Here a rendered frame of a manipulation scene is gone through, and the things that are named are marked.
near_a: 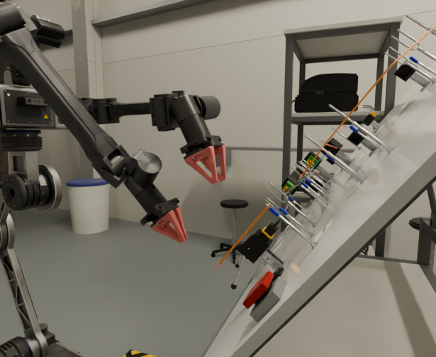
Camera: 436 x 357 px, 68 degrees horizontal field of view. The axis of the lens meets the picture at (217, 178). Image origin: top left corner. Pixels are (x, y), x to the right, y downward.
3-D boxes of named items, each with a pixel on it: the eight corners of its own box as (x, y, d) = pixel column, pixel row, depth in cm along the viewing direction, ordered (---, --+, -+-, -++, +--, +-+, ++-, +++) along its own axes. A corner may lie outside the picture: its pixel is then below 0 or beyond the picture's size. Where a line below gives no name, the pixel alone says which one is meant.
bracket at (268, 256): (279, 267, 72) (262, 252, 73) (286, 260, 72) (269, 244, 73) (276, 275, 68) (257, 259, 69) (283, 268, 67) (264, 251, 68)
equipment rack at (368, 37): (274, 382, 179) (283, 29, 154) (291, 323, 235) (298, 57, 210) (376, 409, 161) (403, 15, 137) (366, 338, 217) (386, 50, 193)
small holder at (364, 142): (386, 134, 86) (364, 118, 87) (381, 144, 79) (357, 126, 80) (373, 147, 89) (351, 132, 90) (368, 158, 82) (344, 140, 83)
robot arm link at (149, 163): (120, 155, 85) (97, 175, 79) (130, 127, 76) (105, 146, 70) (157, 183, 85) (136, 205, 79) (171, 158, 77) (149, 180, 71)
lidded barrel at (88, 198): (120, 227, 482) (119, 179, 473) (86, 237, 431) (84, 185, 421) (94, 222, 511) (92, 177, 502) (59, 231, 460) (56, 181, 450)
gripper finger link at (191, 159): (235, 174, 73) (217, 137, 74) (225, 177, 67) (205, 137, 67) (210, 186, 76) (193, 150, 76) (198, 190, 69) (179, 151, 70)
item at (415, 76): (434, 74, 96) (407, 57, 98) (434, 78, 87) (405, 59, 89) (422, 87, 98) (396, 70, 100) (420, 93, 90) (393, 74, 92)
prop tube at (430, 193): (433, 223, 124) (416, 144, 122) (431, 222, 126) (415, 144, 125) (442, 222, 122) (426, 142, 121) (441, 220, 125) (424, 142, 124)
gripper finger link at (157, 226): (200, 227, 81) (177, 199, 82) (188, 236, 74) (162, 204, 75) (183, 243, 83) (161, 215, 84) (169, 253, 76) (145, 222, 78)
